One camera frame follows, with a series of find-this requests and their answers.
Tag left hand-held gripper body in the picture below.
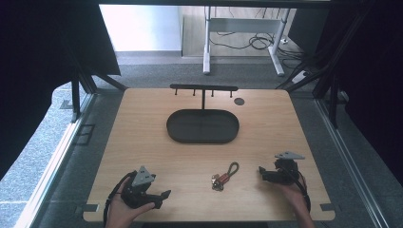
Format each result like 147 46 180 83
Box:
121 165 159 210

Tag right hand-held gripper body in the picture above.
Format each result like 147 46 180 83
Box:
265 150 306 186

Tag keys with red green strap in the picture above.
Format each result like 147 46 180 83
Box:
211 161 240 192

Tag black key rack with tray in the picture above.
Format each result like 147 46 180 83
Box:
165 83 240 144

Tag person's left hand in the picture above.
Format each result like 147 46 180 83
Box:
106 176 156 228

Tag person's right hand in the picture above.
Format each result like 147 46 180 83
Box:
276 180 310 214

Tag white power strip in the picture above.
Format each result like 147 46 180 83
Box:
291 70 311 85

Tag black metal stand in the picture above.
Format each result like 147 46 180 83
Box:
275 9 369 129
58 47 129 124

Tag black curtain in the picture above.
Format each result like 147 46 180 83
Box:
0 0 122 181
286 0 403 188

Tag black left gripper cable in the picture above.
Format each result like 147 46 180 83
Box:
102 171 136 228

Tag black floor cables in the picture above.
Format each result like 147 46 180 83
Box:
208 8 307 69

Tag white desk frame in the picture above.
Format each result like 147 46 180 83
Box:
202 6 291 77

